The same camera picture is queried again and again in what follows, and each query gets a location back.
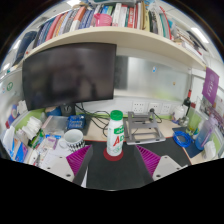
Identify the white green-capped drink bottle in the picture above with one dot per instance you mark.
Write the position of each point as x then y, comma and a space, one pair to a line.
115, 136

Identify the dark wine bottle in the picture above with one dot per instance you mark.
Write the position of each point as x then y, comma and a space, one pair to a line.
187, 103

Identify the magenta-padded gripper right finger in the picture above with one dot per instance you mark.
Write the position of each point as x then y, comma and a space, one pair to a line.
165, 166

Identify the white wall socket row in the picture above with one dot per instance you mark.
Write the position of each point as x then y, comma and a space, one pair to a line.
150, 107

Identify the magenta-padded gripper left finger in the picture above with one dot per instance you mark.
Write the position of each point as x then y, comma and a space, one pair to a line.
58, 166

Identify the black red-edged desk mat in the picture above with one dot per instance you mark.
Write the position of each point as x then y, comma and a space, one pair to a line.
126, 170

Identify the flat round red coaster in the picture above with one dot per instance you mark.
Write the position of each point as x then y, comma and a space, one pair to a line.
107, 157

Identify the clear plastic box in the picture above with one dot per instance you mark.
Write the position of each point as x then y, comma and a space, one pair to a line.
56, 124

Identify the white ceramic jar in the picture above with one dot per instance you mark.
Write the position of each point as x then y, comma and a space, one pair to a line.
179, 113

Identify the ceiling lights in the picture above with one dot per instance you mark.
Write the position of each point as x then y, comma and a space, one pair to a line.
199, 34

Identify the white paper sheet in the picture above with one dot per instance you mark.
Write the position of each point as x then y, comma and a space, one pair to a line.
56, 150

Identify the group photo poster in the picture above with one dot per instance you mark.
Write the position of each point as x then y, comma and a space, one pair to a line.
215, 113

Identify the beige shelf with books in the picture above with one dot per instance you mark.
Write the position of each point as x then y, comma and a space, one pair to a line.
116, 35

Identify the white crumpled tissue pack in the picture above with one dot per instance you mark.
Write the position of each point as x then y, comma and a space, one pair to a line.
210, 150

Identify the purple pennant flag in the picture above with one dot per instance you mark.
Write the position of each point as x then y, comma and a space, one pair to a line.
210, 85

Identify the black-white patterned mug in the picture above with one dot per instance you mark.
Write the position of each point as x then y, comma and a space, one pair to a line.
74, 140

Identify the black computer monitor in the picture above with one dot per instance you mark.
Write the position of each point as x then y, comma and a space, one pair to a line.
66, 76

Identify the white folded tissue stack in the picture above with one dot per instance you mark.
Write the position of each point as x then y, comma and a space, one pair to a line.
34, 127

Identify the grey metal laptop stand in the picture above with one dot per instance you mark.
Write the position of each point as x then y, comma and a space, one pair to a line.
143, 131

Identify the purple translucent water jug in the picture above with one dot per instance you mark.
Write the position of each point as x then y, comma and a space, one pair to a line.
204, 135

